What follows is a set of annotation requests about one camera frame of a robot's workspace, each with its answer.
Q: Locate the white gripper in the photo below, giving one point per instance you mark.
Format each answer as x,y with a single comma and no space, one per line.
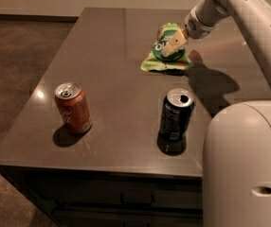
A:
197,27

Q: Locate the green rice chip bag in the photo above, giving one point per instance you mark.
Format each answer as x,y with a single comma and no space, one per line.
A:
155,60

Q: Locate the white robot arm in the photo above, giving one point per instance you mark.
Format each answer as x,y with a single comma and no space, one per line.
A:
237,149

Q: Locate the blue pepsi can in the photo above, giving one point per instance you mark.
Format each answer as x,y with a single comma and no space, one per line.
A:
177,109

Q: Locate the red coke can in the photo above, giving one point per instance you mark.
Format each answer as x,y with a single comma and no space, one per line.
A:
71,102

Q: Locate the dark cabinet drawer front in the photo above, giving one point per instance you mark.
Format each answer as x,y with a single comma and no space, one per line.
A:
169,193

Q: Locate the black drawer handle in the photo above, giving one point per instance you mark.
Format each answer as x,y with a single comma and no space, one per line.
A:
137,199

